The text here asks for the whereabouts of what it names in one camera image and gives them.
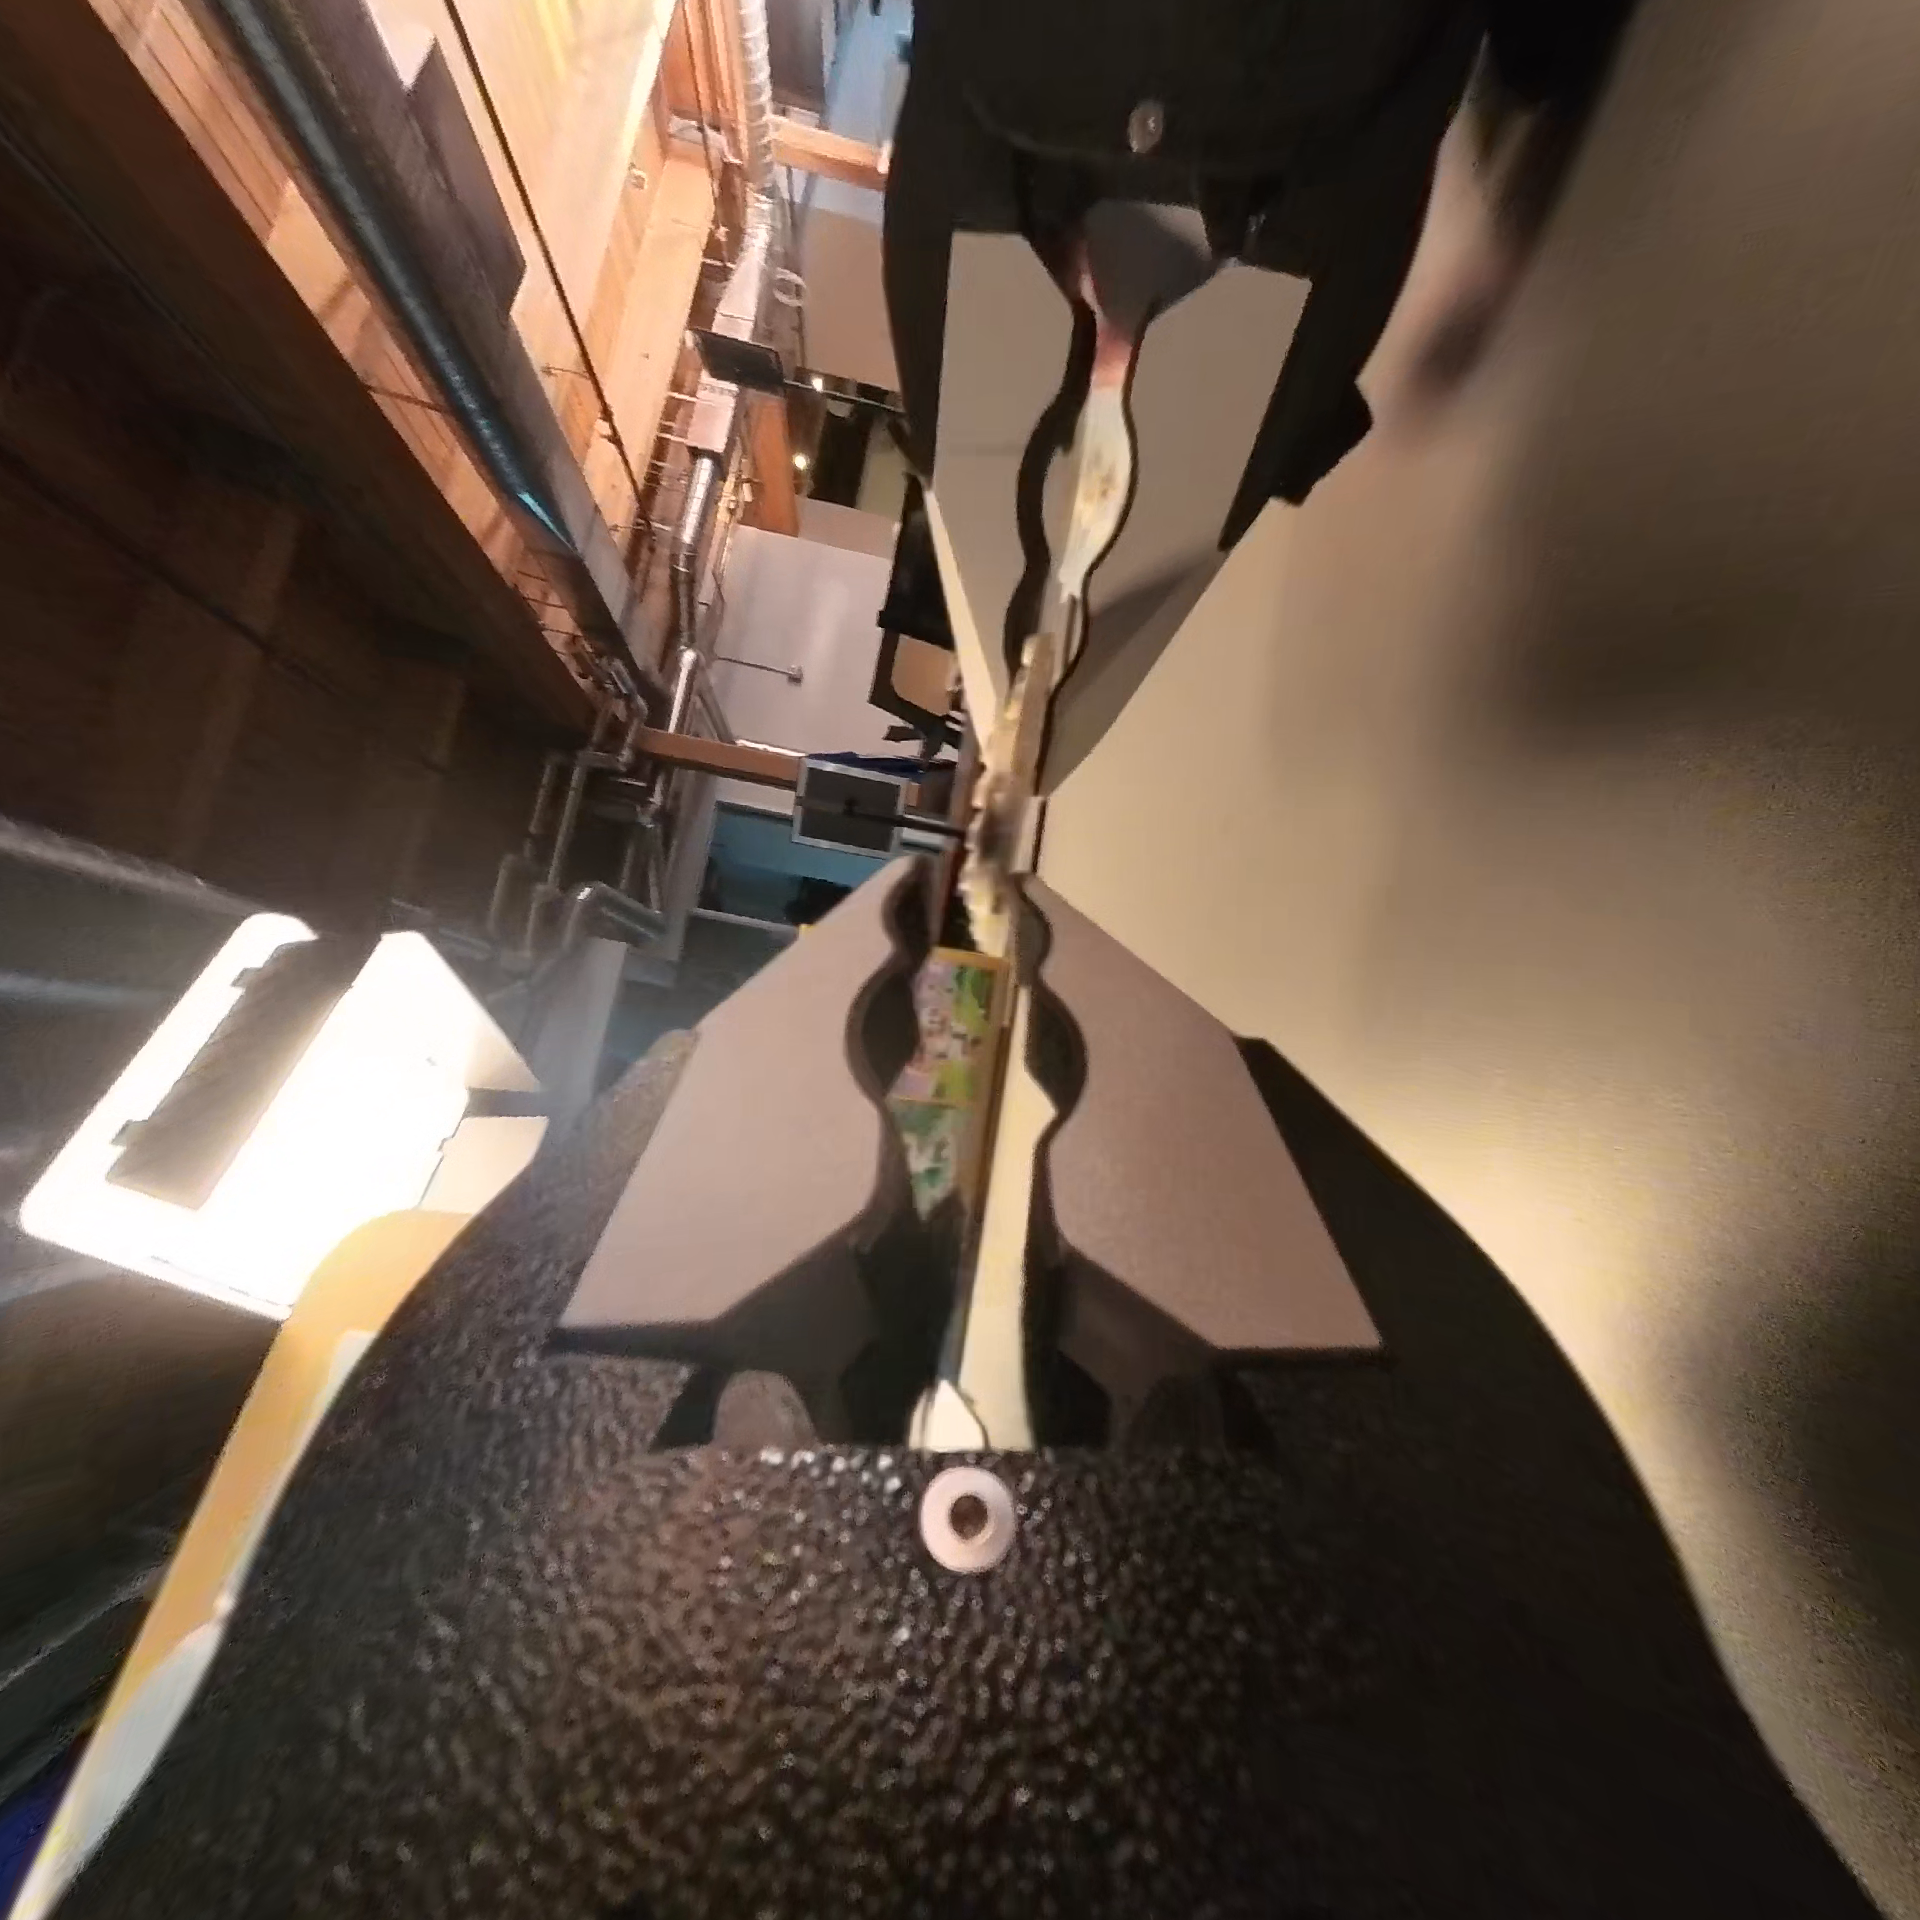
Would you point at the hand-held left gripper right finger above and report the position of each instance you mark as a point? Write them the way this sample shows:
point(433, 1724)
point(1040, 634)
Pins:
point(1215, 1198)

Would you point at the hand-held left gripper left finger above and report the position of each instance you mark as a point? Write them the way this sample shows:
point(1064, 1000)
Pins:
point(721, 1152)

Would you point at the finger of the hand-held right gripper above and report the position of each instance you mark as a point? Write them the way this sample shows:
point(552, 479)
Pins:
point(1200, 435)
point(984, 390)

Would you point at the white lego plate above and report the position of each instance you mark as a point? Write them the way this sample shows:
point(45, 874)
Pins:
point(1008, 811)

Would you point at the colourful lego box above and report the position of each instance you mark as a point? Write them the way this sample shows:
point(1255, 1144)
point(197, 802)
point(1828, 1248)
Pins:
point(946, 1037)

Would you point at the lego instruction booklet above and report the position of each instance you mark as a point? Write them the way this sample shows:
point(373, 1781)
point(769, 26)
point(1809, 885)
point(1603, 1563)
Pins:
point(173, 1667)

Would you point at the black screen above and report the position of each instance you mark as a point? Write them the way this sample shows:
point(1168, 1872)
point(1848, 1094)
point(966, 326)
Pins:
point(914, 632)

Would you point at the grey pipes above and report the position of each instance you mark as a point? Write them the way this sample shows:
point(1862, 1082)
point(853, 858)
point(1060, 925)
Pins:
point(580, 857)

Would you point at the yellow cardboard sheet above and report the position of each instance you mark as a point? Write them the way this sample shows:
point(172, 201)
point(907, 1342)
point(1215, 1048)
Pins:
point(377, 1260)

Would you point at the small grey monitor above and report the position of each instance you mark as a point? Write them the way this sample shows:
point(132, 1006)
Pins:
point(853, 804)

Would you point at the wooden beam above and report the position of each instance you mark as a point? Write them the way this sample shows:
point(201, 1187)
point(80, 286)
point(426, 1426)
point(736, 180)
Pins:
point(721, 755)

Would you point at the metal duct pipe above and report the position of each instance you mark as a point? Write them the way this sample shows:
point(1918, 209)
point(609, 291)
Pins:
point(692, 510)

